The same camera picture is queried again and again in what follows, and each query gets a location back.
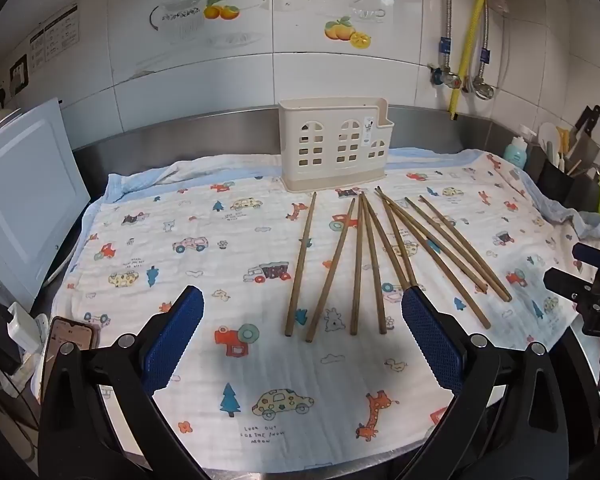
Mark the white wall notice sticker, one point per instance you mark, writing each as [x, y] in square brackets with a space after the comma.
[55, 35]

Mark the metal water valve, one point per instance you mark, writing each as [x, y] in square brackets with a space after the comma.
[480, 89]
[445, 79]

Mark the teal plastic bottle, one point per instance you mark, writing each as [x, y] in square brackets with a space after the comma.
[515, 152]

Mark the black utensil container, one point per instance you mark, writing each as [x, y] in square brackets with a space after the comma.
[555, 180]

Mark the white spatula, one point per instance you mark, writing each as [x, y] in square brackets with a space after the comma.
[549, 135]

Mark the cream plastic chopstick holder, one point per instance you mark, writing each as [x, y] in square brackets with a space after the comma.
[330, 120]

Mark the smartphone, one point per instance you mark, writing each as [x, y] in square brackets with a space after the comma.
[72, 335]

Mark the group of wooden chopsticks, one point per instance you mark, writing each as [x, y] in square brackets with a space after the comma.
[358, 260]

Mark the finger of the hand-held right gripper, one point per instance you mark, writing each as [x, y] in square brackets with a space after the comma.
[597, 259]
[567, 287]

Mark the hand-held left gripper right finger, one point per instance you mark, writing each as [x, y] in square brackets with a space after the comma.
[425, 330]

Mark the white charger plug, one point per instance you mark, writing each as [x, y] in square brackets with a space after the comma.
[20, 325]

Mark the kitchen cleaver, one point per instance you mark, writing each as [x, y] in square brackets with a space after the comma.
[585, 145]

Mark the cartoon car printed cloth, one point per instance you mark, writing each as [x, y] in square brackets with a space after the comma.
[180, 210]

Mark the white microwave oven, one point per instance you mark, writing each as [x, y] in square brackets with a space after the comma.
[25, 185]

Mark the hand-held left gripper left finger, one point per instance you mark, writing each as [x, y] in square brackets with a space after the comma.
[180, 325]

